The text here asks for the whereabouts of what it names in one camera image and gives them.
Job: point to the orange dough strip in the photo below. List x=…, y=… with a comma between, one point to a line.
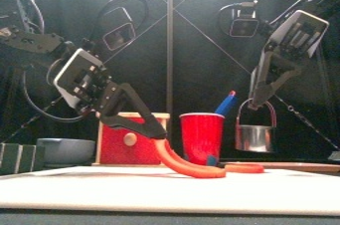
x=186, y=168

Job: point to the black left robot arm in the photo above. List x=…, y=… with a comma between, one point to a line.
x=27, y=40

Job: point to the wooden drawer box red front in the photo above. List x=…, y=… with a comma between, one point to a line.
x=119, y=149

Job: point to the pale blue bowl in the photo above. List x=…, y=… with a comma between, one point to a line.
x=67, y=151

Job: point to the blue tool with red tip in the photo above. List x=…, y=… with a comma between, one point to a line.
x=225, y=104

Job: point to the red plastic cup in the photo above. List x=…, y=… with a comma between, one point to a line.
x=202, y=136

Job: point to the small blue toy piece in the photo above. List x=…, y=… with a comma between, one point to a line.
x=211, y=160

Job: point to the white cutting board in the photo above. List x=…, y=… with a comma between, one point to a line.
x=169, y=192

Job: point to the green white striped block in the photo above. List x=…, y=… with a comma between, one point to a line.
x=18, y=158

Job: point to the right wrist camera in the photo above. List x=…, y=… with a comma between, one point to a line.
x=243, y=25

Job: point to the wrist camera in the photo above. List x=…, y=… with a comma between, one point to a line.
x=243, y=25
x=119, y=35

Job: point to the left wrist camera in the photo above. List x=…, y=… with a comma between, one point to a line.
x=119, y=35

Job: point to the thin vertical frame pole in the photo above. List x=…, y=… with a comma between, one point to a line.
x=170, y=53

